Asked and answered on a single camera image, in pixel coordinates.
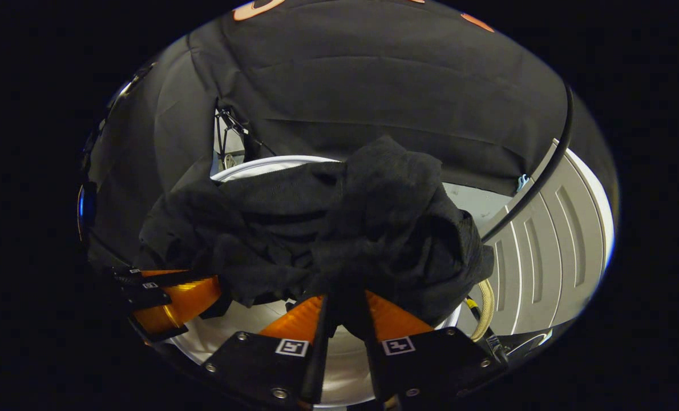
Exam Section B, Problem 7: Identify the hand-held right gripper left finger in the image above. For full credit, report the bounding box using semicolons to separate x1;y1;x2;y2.
203;294;333;409

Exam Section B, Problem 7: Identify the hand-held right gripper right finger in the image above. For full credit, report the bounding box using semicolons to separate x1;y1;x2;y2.
365;289;509;402

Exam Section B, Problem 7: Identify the white round laundry hamper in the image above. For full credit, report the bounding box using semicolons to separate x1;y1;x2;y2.
167;155;467;408

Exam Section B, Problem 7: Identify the black knit garment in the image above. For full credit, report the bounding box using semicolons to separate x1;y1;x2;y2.
136;135;496;339

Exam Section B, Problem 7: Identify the black clothes rack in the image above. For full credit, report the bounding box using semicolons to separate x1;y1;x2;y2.
480;83;575;244

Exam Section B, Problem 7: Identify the black metal stand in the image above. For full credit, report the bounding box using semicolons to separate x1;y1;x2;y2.
213;103;278;172

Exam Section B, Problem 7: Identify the white ribbed panel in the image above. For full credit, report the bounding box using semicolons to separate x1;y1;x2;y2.
456;139;616;339

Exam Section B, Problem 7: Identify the black backdrop cloth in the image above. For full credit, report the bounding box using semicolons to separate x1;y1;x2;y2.
87;0;621;269

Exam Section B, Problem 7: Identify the yellow braided cable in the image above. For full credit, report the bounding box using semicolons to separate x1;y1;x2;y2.
465;279;496;343

